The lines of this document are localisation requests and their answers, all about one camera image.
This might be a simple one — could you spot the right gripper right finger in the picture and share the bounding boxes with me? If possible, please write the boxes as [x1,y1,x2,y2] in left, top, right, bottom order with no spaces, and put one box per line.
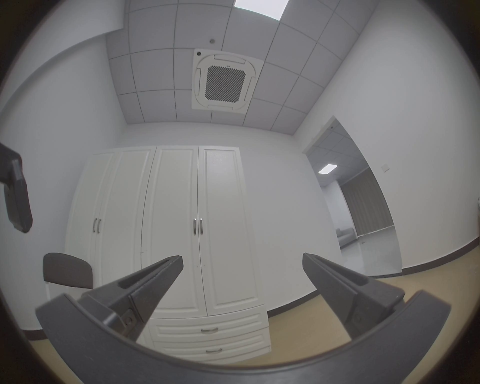
[302,253,406,341]

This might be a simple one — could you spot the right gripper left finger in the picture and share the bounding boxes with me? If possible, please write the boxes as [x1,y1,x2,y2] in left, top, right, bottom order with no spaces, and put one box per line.
[80,254,185,341]

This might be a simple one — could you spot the grey sofa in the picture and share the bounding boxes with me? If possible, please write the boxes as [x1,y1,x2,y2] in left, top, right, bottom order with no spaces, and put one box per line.
[335,227,357,250]

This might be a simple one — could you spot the white chair grey cushions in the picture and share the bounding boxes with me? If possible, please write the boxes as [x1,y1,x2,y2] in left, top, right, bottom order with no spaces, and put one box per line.
[42,252,94,301]

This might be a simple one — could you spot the grey curtain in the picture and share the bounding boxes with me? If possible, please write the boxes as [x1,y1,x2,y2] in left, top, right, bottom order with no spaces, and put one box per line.
[340,167,395,238]

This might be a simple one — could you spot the white wardrobe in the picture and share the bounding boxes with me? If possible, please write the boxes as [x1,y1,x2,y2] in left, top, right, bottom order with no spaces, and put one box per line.
[64,145,272,365]

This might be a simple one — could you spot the white ceiling air conditioner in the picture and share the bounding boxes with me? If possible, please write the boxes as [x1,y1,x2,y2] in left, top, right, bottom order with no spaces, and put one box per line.
[191,47,265,113]

